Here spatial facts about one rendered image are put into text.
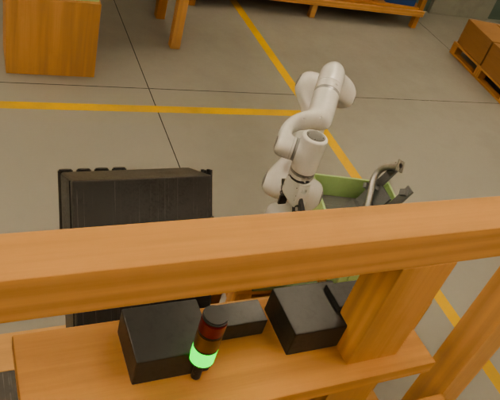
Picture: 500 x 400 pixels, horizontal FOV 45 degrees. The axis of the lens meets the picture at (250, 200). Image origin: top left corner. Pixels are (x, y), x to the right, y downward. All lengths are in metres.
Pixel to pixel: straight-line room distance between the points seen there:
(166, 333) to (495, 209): 0.70
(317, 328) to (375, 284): 0.17
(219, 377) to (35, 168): 3.01
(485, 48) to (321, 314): 6.28
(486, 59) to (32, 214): 5.28
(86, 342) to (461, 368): 1.00
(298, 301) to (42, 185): 2.83
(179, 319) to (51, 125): 3.38
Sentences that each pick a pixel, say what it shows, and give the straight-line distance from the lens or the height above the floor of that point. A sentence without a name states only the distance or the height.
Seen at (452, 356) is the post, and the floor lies 1.39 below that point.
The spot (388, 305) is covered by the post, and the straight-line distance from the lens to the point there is 1.27.
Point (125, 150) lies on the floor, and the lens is 4.36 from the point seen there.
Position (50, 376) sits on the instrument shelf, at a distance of 1.24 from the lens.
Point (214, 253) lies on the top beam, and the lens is 0.93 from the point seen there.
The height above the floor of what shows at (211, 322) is 1.74.
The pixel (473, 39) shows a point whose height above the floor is 0.31.
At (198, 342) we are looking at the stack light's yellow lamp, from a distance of 1.16.
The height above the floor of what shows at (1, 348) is 0.90.
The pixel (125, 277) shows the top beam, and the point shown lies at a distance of 0.89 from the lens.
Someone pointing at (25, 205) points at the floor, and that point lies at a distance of 3.85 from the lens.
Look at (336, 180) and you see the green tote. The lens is 2.98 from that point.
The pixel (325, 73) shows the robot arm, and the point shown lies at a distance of 2.14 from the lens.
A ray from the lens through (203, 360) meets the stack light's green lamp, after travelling 1.19.
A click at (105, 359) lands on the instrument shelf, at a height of 1.54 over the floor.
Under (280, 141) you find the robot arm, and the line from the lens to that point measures 1.92.
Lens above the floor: 2.58
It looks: 38 degrees down
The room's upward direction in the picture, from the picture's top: 18 degrees clockwise
